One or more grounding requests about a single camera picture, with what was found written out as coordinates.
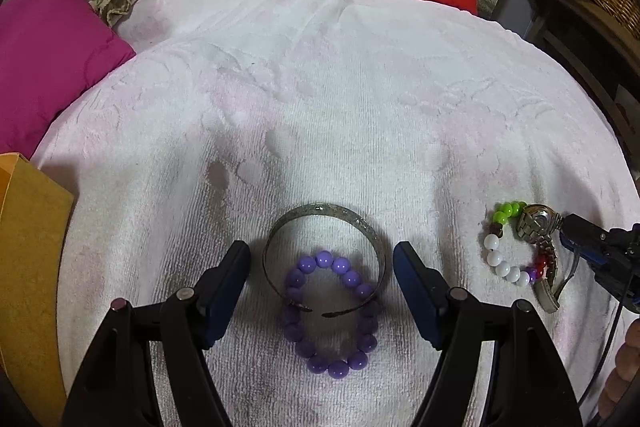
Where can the orange cardboard box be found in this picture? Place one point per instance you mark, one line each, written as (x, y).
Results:
(35, 282)

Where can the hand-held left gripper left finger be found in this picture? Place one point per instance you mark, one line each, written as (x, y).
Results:
(227, 292)

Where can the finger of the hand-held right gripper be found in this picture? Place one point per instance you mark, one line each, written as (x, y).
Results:
(620, 282)
(585, 229)

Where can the metal bangle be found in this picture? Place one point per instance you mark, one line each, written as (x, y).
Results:
(320, 208)

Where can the white towel blanket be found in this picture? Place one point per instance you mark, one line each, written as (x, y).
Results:
(350, 107)

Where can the camouflage cloth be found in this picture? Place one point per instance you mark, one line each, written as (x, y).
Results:
(112, 2)

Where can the pink pillow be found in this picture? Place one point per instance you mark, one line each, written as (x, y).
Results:
(50, 57)

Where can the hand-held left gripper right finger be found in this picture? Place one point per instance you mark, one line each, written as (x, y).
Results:
(415, 292)

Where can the person's right hand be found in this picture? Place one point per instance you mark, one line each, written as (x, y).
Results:
(622, 367)

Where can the silver metal wristwatch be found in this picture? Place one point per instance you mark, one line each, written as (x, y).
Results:
(537, 222)

